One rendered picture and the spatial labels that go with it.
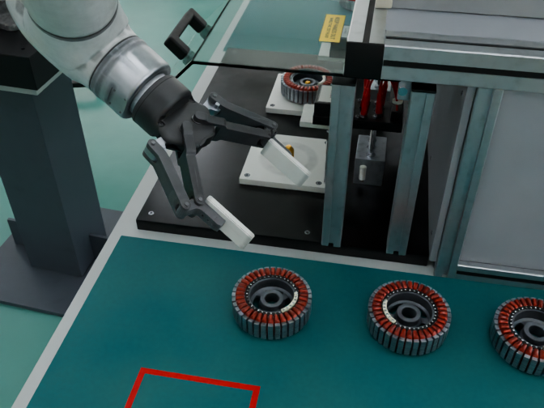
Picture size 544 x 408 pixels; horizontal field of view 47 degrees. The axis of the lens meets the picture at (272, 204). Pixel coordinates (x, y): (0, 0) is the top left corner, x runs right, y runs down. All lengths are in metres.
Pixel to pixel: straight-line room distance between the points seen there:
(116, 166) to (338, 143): 1.73
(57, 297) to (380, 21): 1.45
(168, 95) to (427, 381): 0.49
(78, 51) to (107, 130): 1.98
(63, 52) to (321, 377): 0.51
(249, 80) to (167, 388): 0.78
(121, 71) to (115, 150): 1.85
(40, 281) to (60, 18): 1.46
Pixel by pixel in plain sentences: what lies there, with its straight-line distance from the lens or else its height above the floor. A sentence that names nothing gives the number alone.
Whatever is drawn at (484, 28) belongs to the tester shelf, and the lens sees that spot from 0.85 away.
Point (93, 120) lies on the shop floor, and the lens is 2.84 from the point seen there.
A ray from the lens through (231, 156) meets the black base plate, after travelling 1.17.
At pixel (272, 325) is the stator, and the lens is 0.85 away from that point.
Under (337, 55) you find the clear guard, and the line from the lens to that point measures 0.86.
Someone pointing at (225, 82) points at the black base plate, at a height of 0.77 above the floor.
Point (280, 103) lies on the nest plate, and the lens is 1.30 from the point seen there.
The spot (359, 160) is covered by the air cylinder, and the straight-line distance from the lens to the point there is 1.08.
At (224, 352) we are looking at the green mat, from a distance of 0.87.
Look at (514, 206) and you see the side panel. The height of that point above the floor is 0.89.
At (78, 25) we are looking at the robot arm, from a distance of 0.72.
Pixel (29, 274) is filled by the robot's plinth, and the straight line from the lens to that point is 2.13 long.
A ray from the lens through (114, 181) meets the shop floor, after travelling 2.45.
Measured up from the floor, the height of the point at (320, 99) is 0.92.
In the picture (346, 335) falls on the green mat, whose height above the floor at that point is 0.75.
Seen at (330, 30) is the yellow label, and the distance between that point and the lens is 0.93.
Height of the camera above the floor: 1.44
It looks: 39 degrees down
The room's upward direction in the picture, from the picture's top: straight up
